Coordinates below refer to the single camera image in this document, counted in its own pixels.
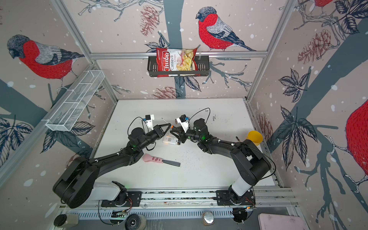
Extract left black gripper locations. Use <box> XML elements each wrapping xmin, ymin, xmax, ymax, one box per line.
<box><xmin>138</xmin><ymin>123</ymin><xmax>171</xmax><ymax>151</ymax></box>

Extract white remote green buttons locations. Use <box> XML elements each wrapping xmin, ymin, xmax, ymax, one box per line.
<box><xmin>162</xmin><ymin>135</ymin><xmax>180</xmax><ymax>145</ymax></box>

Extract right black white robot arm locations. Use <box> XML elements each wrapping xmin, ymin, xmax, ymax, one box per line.
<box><xmin>170</xmin><ymin>118</ymin><xmax>271</xmax><ymax>204</ymax></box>

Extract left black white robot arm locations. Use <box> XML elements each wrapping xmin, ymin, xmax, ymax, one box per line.
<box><xmin>52</xmin><ymin>123</ymin><xmax>171</xmax><ymax>209</ymax></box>

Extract red cassava chips bag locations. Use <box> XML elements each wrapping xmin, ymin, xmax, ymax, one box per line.
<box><xmin>156</xmin><ymin>48</ymin><xmax>198</xmax><ymax>72</ymax></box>

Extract yellow plastic cup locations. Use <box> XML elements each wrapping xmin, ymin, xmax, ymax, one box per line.
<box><xmin>245</xmin><ymin>130</ymin><xmax>264</xmax><ymax>146</ymax></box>

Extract silver round cap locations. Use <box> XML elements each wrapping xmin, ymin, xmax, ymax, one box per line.
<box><xmin>202</xmin><ymin>211</ymin><xmax>214</xmax><ymax>226</ymax></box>

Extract black round speaker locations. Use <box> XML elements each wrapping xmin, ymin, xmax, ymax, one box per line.
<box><xmin>125</xmin><ymin>214</ymin><xmax>147</xmax><ymax>230</ymax></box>

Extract pink pad corner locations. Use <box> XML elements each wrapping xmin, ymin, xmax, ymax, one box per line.
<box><xmin>258</xmin><ymin>213</ymin><xmax>308</xmax><ymax>230</ymax></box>

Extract black grey cylinder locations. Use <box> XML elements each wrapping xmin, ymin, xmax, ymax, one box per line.
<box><xmin>53</xmin><ymin>214</ymin><xmax>79</xmax><ymax>228</ymax></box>

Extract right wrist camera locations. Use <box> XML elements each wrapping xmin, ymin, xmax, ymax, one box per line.
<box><xmin>176</xmin><ymin>115</ymin><xmax>190</xmax><ymax>133</ymax></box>

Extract pink handled scraper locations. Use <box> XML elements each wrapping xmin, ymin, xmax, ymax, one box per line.
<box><xmin>142</xmin><ymin>154</ymin><xmax>181</xmax><ymax>167</ymax></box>

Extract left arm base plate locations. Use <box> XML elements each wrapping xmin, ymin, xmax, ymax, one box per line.
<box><xmin>100</xmin><ymin>191</ymin><xmax>142</xmax><ymax>208</ymax></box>

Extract black wall basket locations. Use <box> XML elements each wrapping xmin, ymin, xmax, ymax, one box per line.
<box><xmin>147</xmin><ymin>56</ymin><xmax>210</xmax><ymax>77</ymax></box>

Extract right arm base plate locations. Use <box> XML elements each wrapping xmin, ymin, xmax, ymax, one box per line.
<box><xmin>214</xmin><ymin>190</ymin><xmax>255</xmax><ymax>206</ymax></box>

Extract white wire mesh shelf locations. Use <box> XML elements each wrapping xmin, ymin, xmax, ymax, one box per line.
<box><xmin>46</xmin><ymin>70</ymin><xmax>105</xmax><ymax>131</ymax></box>

